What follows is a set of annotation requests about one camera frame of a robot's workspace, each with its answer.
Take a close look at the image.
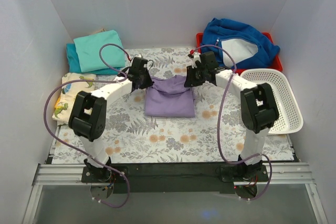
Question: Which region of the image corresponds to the purple t shirt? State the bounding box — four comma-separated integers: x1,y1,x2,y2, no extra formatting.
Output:
144,75,195,118

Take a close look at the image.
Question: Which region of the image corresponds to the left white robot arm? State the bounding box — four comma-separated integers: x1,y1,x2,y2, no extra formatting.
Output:
68,56,153,182

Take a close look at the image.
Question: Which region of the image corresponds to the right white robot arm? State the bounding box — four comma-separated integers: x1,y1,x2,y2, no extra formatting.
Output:
184,50,279,181

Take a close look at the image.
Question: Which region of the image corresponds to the blue fleece jacket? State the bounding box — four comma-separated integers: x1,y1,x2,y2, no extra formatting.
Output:
200,18,280,69

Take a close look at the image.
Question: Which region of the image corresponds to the light teal folded shirt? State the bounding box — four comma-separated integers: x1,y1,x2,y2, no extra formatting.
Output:
73,30,125,72

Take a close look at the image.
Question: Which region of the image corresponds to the dark teal folded shirt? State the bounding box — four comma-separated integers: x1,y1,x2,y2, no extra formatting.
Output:
66,44,118,75

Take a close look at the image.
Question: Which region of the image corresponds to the dinosaur print folded shirt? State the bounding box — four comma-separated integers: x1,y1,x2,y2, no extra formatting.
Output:
52,72,96,125

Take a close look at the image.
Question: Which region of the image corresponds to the white plastic basket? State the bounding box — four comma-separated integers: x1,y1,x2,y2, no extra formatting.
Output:
240,68,303,135

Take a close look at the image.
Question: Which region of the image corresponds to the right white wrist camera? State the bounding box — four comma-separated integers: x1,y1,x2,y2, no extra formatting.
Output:
188,52,201,68

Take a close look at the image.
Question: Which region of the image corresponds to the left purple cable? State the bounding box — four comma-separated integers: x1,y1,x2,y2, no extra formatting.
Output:
43,44,131,208

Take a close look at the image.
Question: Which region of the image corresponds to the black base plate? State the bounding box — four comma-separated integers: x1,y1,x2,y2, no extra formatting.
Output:
81,161,270,195

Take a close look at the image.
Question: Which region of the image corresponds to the aluminium frame rail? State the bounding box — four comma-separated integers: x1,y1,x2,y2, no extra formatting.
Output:
23,162,328,223

